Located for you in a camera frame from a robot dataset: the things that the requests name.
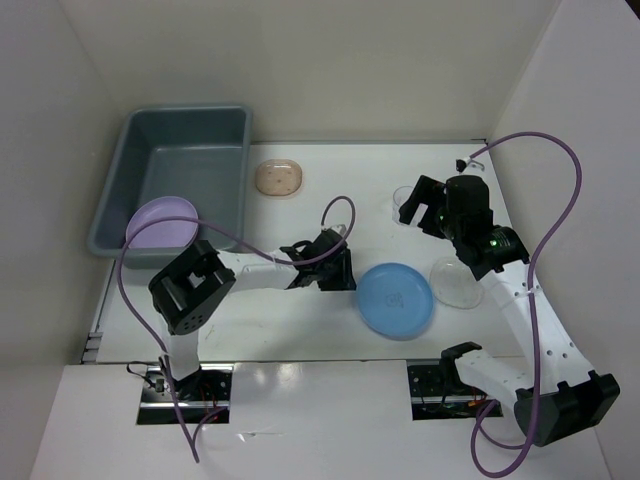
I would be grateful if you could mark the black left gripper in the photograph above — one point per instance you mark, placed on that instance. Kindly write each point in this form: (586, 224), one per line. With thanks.
(345, 280)

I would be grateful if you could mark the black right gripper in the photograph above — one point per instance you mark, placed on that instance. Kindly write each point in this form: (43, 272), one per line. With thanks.
(429, 191)

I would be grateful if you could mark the clear plastic cup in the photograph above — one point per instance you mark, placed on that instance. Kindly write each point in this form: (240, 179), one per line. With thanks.
(400, 196)

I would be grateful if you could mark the blue plastic plate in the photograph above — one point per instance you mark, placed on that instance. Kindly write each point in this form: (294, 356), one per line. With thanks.
(395, 301)

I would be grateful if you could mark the beige speckled dish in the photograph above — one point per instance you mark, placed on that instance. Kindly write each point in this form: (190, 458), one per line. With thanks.
(278, 177)

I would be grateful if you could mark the purple plastic plate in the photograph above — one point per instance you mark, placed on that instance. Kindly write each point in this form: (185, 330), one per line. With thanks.
(164, 222)

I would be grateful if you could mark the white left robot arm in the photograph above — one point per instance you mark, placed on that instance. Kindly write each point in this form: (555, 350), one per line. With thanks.
(188, 291)

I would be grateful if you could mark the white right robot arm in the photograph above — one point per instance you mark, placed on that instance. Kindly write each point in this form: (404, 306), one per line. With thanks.
(561, 394)

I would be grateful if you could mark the grey plastic bin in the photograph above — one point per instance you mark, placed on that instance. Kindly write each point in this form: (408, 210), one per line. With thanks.
(196, 152)

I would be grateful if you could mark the clear oval glass dish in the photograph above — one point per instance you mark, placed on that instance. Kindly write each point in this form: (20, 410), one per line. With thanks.
(454, 285)

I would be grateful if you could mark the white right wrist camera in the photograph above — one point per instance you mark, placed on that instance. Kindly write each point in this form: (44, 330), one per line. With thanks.
(463, 164)

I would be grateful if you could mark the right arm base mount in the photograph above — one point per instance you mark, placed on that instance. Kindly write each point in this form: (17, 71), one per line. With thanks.
(433, 398)

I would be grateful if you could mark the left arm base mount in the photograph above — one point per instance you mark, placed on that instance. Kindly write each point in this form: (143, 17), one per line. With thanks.
(205, 397)

